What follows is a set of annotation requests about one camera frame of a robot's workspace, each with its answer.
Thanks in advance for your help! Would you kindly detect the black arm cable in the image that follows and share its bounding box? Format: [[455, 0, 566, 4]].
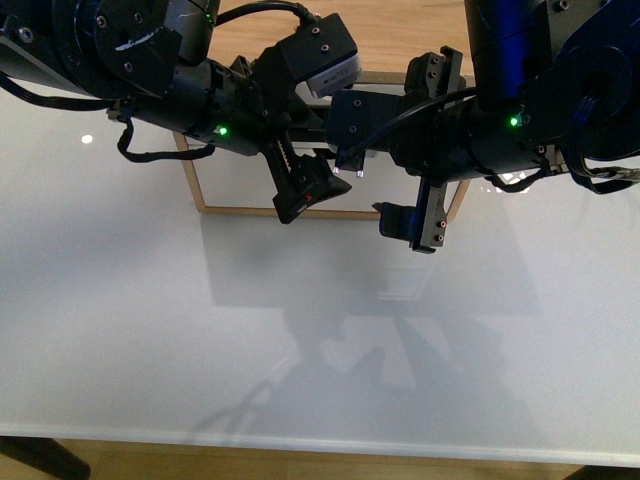
[[482, 159, 640, 196], [105, 102, 217, 164]]

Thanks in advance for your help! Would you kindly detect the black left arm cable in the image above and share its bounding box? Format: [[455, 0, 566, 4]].
[[105, 102, 217, 164]]

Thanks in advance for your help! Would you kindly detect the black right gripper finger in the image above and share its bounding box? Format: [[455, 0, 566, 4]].
[[404, 46, 463, 99], [373, 178, 447, 254]]

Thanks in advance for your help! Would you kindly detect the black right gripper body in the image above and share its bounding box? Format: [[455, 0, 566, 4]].
[[388, 97, 488, 183]]

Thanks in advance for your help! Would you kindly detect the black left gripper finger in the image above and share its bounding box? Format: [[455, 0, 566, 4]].
[[230, 55, 254, 75], [261, 138, 352, 224]]

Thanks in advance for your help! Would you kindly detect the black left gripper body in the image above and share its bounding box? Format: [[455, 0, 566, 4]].
[[172, 47, 311, 155]]

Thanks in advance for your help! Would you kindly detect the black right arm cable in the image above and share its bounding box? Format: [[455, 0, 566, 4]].
[[482, 159, 640, 196]]

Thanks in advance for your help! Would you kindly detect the dark table leg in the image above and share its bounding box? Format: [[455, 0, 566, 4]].
[[1, 436, 91, 480]]

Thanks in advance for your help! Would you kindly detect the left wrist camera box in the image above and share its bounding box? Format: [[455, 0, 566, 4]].
[[276, 13, 362, 98]]

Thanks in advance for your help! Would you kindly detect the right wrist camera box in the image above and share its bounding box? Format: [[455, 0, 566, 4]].
[[325, 89, 400, 177]]

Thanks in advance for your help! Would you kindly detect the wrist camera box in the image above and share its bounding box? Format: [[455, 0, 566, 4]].
[[325, 89, 400, 177], [276, 13, 362, 98]]

